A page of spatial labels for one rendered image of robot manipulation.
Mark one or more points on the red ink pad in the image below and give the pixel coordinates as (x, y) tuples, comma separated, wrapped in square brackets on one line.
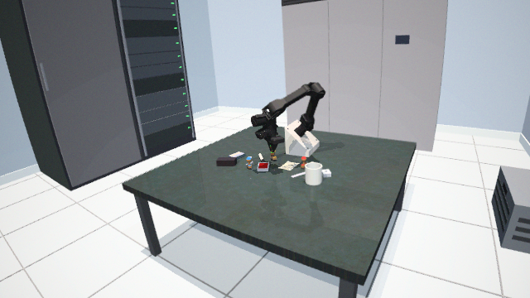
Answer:
[(263, 166)]

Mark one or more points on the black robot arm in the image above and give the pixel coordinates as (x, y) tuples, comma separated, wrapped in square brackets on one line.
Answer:
[(278, 106)]

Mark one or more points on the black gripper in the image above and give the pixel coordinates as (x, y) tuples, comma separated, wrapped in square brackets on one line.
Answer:
[(273, 140)]

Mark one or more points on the cream inspection card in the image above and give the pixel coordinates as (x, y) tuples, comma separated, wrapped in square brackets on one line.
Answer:
[(289, 166)]

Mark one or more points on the white stamp pad tin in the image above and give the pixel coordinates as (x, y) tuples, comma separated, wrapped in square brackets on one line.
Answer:
[(237, 154)]

